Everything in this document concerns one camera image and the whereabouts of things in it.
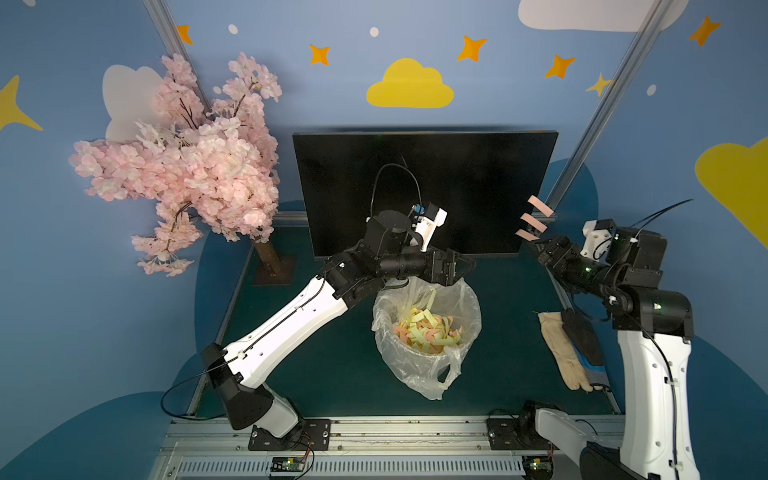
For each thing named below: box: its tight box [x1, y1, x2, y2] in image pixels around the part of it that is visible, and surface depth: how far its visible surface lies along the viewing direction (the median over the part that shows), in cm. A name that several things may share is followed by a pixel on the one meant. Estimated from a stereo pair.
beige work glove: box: [538, 312, 593, 392], surface depth 91 cm
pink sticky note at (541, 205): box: [527, 194, 554, 217], surface depth 77 cm
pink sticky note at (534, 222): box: [520, 213, 548, 233], surface depth 81 cm
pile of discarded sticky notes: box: [393, 306, 463, 353], surface depth 85 cm
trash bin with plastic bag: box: [372, 276, 482, 400], surface depth 69 cm
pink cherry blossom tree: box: [70, 54, 282, 277], surface depth 66 cm
